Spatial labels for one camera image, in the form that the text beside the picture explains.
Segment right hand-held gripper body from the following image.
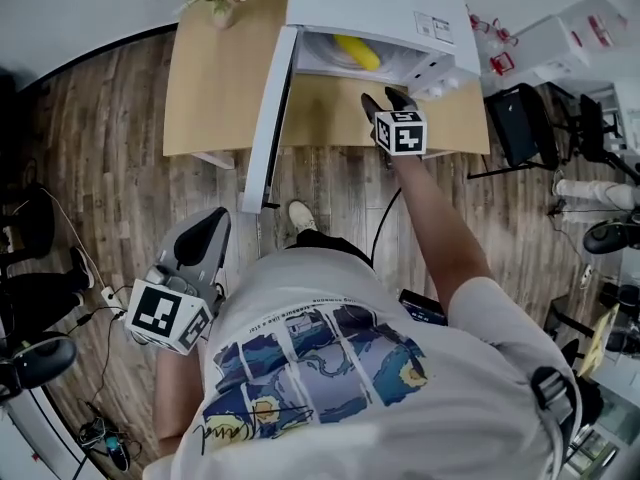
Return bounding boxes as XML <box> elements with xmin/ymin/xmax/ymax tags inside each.
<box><xmin>373</xmin><ymin>109</ymin><xmax>429</xmax><ymax>170</ymax></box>

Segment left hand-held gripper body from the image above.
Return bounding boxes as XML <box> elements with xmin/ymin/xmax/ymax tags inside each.
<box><xmin>124</xmin><ymin>262</ymin><xmax>226</xmax><ymax>357</ymax></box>

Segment yellow banana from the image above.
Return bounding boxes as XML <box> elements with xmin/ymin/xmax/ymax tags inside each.
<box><xmin>333</xmin><ymin>33</ymin><xmax>383</xmax><ymax>73</ymax></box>

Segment white microwave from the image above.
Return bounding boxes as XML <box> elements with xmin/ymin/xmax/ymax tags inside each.
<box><xmin>241</xmin><ymin>0</ymin><xmax>483</xmax><ymax>214</ymax></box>

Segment person's left forearm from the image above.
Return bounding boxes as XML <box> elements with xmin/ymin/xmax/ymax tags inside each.
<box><xmin>151</xmin><ymin>348</ymin><xmax>207</xmax><ymax>458</ymax></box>

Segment person's right forearm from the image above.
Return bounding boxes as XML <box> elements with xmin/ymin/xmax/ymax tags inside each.
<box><xmin>397</xmin><ymin>153</ymin><xmax>495</xmax><ymax>315</ymax></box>

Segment glass turntable plate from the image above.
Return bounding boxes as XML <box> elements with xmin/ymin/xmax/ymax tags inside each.
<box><xmin>303</xmin><ymin>35</ymin><xmax>399</xmax><ymax>75</ymax></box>

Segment person's white shoe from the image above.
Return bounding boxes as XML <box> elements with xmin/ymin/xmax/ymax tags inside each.
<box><xmin>287</xmin><ymin>199</ymin><xmax>319</xmax><ymax>233</ymax></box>

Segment clear container red clips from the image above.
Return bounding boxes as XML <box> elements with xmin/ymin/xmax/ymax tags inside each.
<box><xmin>468</xmin><ymin>12</ymin><xmax>519</xmax><ymax>77</ymax></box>

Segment person's black trousers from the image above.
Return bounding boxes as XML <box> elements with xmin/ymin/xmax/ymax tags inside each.
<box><xmin>293</xmin><ymin>228</ymin><xmax>377</xmax><ymax>270</ymax></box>

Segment black padded seat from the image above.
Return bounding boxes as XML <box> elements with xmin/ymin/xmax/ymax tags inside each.
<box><xmin>0</xmin><ymin>334</ymin><xmax>79</xmax><ymax>400</ymax></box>

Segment black round chair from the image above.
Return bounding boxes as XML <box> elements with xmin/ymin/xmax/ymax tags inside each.
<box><xmin>0</xmin><ymin>182</ymin><xmax>57</xmax><ymax>260</ymax></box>

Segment black belt device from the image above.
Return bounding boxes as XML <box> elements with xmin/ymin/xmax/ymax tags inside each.
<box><xmin>397</xmin><ymin>288</ymin><xmax>449</xmax><ymax>327</ymax></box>

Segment beige vase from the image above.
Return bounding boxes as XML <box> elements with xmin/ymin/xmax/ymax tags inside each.
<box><xmin>209</xmin><ymin>5</ymin><xmax>237</xmax><ymax>31</ymax></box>

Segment white box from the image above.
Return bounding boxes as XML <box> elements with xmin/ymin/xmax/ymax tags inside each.
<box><xmin>514</xmin><ymin>0</ymin><xmax>632</xmax><ymax>83</ymax></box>

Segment person's white printed shirt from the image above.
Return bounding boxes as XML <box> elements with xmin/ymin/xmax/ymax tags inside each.
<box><xmin>143</xmin><ymin>247</ymin><xmax>586</xmax><ymax>480</ymax></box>

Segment yellow board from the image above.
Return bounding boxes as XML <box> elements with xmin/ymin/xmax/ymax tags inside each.
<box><xmin>578</xmin><ymin>302</ymin><xmax>622</xmax><ymax>380</ymax></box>

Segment black cable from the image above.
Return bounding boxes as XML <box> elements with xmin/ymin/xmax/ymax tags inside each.
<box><xmin>371</xmin><ymin>187</ymin><xmax>404</xmax><ymax>265</ymax></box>

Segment tangled cable bundle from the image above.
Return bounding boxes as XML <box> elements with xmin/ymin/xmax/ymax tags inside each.
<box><xmin>73</xmin><ymin>399</ymin><xmax>145</xmax><ymax>473</ymax></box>

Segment grey backpack strap buckle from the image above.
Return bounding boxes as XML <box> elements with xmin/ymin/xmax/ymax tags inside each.
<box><xmin>528</xmin><ymin>365</ymin><xmax>582</xmax><ymax>472</ymax></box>

